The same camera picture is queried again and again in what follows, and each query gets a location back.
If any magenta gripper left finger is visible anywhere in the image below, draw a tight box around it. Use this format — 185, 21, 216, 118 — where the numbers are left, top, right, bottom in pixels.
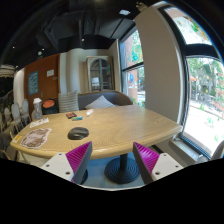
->
40, 141, 93, 185

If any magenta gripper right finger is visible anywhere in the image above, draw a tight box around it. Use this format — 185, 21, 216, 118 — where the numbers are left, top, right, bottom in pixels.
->
132, 141, 184, 185

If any black computer mouse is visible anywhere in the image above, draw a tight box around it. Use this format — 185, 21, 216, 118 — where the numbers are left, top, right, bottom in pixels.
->
67, 127, 89, 140

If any black round table base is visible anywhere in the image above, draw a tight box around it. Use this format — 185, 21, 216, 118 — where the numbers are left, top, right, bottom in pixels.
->
104, 154, 140, 184

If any green and blue eraser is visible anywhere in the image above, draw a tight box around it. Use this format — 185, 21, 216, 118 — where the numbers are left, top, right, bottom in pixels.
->
72, 116, 83, 121

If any oval wooden table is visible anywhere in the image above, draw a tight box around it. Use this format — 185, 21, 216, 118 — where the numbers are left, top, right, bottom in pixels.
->
9, 104, 184, 160

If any red and black small box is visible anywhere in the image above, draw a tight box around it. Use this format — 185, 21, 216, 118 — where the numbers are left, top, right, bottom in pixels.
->
66, 112, 77, 119

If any white small bottle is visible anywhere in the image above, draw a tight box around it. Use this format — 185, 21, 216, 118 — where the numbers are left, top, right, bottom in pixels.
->
86, 109, 94, 117

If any striped cushion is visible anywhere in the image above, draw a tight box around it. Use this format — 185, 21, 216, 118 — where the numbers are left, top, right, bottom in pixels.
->
58, 91, 79, 113

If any white paper sticker sheet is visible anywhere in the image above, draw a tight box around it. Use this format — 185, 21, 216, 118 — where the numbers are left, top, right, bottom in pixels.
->
30, 118, 49, 128

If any light grey cushion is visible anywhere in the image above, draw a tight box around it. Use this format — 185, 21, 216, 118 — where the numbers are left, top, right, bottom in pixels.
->
86, 96, 114, 109

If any black bin with orange lid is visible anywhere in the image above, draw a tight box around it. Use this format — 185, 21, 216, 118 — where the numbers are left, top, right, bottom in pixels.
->
42, 99, 57, 115

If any white water jug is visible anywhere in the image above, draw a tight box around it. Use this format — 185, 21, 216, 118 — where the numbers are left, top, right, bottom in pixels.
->
33, 98, 42, 119

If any small yellow sticker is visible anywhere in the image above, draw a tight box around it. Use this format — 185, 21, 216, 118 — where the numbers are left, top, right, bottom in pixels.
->
12, 135, 22, 143

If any white chair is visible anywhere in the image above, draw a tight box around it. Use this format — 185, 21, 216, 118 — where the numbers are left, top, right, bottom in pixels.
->
21, 99, 31, 125
4, 107, 13, 128
11, 103, 23, 132

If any grey curved sofa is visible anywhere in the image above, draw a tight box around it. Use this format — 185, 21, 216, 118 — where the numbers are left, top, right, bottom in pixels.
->
78, 90, 133, 110

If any arched wooden cabinet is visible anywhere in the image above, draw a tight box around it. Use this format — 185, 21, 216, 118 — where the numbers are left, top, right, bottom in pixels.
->
86, 56, 114, 92

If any white wall notice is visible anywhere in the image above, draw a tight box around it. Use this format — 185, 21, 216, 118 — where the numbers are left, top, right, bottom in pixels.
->
47, 70, 54, 77

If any blue wall poster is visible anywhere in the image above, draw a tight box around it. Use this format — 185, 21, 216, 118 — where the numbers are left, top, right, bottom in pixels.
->
28, 72, 38, 95

